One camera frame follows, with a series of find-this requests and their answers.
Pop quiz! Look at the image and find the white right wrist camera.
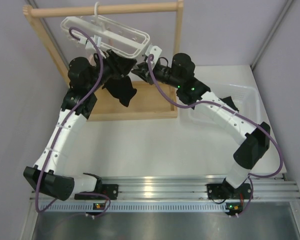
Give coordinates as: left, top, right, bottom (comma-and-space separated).
144, 44, 162, 63

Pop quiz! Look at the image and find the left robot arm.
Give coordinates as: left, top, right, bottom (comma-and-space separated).
23, 50, 137, 201

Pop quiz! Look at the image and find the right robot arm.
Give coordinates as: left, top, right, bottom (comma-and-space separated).
131, 53, 271, 199

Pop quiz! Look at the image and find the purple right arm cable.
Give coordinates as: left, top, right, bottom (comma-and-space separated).
147, 54, 284, 218

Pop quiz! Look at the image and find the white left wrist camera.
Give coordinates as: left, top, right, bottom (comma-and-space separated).
78, 35, 102, 52

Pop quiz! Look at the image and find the aluminium mounting rail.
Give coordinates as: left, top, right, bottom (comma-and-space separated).
34, 175, 300, 216

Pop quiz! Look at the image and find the white plastic clip hanger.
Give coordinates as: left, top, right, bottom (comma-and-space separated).
60, 2, 152, 59

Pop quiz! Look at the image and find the wooden drying rack frame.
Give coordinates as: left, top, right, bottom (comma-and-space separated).
22, 0, 184, 121

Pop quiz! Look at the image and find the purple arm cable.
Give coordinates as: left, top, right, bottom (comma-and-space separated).
147, 54, 284, 218
34, 26, 113, 221

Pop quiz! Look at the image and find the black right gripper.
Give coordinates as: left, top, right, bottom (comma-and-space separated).
132, 61, 183, 90

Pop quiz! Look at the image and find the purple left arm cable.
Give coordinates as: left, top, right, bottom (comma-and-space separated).
34, 26, 113, 221

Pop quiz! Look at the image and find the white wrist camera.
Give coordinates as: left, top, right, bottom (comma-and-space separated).
78, 35, 102, 52
144, 44, 162, 63

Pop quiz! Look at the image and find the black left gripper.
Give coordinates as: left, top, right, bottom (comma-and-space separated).
86, 48, 136, 93

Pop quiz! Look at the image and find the pink sock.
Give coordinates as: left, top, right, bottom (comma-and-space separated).
87, 53, 96, 66

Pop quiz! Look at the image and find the black striped sock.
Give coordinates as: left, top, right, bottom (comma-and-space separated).
102, 78, 122, 98

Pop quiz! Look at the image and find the white plastic basket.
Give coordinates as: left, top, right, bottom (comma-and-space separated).
178, 81, 261, 128

